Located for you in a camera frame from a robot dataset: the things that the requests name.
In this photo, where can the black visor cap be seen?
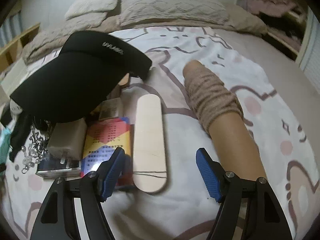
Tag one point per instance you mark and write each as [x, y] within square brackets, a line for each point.
[87, 69]

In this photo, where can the fluffy beige pillow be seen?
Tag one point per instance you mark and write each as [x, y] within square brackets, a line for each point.
[81, 7]

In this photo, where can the colourful card box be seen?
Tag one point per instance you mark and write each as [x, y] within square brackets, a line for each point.
[102, 138]

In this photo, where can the beige folded blanket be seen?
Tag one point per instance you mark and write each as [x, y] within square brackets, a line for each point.
[47, 40]

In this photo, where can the closet nook with clothes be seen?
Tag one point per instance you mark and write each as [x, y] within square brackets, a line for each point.
[286, 22]

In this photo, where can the silver rhinestone tiara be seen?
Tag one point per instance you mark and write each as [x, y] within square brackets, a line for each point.
[35, 148]

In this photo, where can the bunny print bed sheet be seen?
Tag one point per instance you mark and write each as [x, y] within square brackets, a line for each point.
[196, 120]

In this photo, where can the long wooden board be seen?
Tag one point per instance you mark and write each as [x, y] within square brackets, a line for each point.
[148, 159]

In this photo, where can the wooden shelf unit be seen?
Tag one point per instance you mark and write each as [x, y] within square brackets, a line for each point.
[12, 51]

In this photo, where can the brown paper wrapped block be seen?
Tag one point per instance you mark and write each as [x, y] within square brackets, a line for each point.
[67, 140]

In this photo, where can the dark glossy book box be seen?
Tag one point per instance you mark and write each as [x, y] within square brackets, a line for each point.
[51, 167]

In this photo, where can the white louvred door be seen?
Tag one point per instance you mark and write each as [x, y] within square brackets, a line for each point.
[308, 57]

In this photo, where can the right quilted beige pillow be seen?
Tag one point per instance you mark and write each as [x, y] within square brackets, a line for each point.
[135, 11]

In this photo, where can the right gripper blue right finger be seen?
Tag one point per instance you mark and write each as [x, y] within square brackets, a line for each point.
[264, 218]

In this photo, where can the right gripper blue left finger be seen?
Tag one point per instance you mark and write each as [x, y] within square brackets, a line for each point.
[57, 217]

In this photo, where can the yarn wrapped cardboard tube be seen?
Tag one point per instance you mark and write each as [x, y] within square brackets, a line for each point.
[220, 114]

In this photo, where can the teal cleansing wipes pack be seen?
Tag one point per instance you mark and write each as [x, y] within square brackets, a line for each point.
[4, 144]

